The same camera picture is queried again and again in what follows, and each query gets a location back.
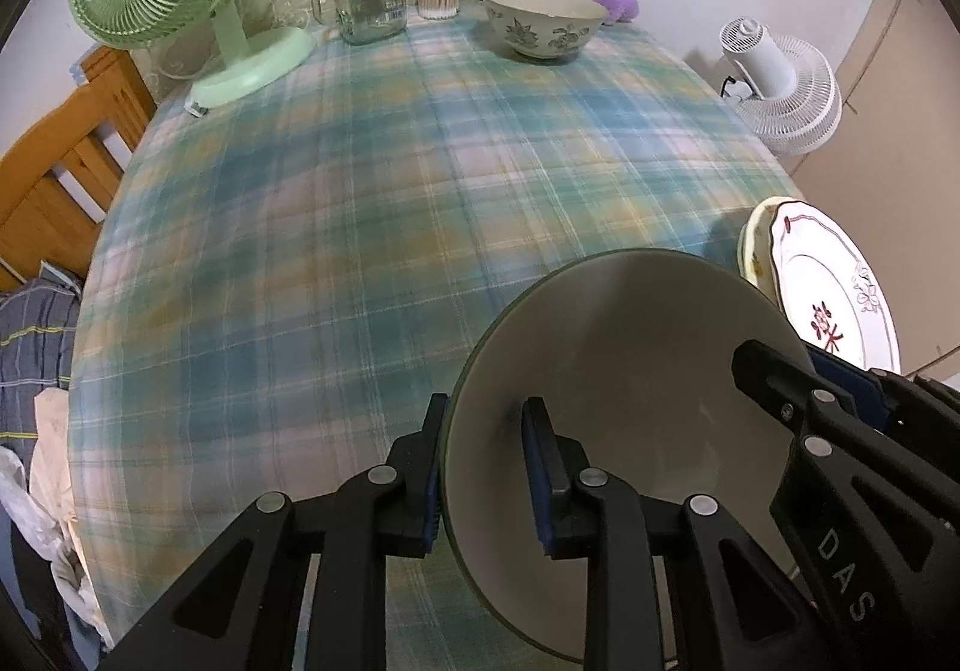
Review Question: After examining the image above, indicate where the peach floral quilt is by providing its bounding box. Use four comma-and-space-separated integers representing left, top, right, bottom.
31, 386, 102, 631

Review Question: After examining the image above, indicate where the white plate with red pattern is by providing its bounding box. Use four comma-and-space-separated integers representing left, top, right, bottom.
766, 198, 901, 376

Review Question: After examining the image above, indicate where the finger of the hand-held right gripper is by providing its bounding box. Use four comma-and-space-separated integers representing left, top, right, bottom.
814, 350, 960, 481
731, 339, 960, 671

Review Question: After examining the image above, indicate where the wooden bed headboard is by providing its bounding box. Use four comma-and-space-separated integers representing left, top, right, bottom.
0, 44, 158, 293

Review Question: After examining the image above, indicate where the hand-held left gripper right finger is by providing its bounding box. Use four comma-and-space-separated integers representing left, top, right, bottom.
523, 397, 833, 671

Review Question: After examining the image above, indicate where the plaid tablecloth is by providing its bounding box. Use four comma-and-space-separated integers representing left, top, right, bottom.
66, 3, 807, 671

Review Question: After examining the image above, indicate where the white crumpled cloth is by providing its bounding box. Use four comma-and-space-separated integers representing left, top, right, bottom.
0, 446, 76, 571

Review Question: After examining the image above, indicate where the white desk fan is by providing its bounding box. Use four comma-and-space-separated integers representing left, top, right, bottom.
718, 17, 841, 156

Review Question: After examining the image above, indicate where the grey floral ceramic bowl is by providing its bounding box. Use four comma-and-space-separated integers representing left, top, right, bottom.
480, 0, 608, 64
446, 248, 818, 664

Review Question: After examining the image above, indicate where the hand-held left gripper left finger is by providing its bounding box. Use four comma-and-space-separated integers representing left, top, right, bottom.
97, 395, 451, 671

